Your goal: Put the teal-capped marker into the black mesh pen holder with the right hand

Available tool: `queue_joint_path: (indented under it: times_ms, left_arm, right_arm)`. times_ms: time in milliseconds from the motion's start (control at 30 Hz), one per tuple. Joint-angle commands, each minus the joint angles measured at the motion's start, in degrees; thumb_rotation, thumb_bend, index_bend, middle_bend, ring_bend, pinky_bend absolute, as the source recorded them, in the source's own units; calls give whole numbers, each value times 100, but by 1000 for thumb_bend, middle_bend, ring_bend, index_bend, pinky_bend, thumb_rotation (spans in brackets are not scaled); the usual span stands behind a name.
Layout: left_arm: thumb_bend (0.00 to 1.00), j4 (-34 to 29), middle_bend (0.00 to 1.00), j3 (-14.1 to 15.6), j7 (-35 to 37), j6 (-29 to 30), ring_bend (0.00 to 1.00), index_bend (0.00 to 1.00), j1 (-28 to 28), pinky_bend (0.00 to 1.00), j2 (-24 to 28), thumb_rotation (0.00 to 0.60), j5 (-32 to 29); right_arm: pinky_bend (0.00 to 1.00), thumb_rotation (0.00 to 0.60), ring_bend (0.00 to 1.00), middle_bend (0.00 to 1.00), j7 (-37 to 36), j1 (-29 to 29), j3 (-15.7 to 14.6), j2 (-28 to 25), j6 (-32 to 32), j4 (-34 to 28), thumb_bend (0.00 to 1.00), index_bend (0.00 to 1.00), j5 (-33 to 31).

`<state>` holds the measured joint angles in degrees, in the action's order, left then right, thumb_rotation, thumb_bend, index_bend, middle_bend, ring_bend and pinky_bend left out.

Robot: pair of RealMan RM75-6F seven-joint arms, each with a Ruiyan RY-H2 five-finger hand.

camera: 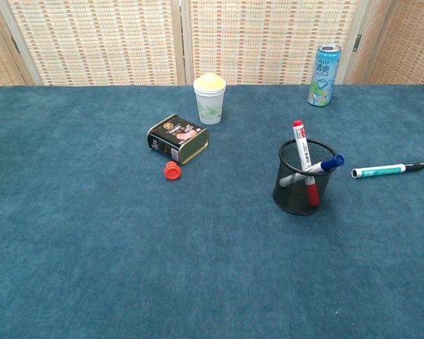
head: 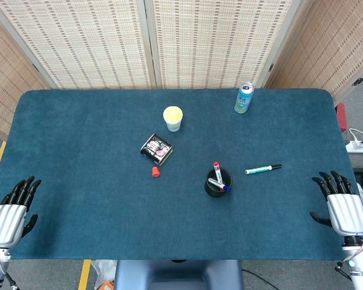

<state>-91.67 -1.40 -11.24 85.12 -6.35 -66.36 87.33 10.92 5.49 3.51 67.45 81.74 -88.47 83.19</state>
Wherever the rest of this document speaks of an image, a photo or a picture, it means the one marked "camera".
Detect black whiteboard marker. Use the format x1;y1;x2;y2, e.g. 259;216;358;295
351;162;424;179

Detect black mesh pen holder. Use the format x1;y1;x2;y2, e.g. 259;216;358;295
272;138;338;215

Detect red whiteboard marker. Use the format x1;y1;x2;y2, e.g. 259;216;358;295
292;120;321;207

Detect blue whiteboard marker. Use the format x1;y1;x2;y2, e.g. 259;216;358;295
278;153;346;188

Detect red bottle cap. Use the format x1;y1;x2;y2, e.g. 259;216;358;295
163;160;182;182

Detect black luncheon meat tin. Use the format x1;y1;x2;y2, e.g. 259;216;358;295
147;114;210;165

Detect white paper cup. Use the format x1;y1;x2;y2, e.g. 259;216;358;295
193;79;227;126

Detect yellow ball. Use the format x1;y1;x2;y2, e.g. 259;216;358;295
194;72;227;93

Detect blue drink can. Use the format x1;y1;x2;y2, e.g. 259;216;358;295
307;44;342;107

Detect blue table cloth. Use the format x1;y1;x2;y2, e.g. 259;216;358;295
0;83;424;339

